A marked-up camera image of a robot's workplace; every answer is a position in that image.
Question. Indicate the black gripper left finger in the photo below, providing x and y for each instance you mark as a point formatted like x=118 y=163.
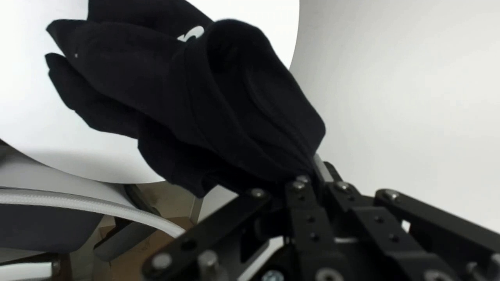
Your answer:
x=307 y=229

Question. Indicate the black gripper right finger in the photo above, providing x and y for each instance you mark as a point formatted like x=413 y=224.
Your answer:
x=396 y=229

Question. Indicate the black top with white print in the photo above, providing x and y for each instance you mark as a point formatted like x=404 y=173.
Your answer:
x=197 y=99

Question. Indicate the grey office chair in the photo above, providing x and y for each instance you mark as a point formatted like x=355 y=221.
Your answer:
x=63 y=208

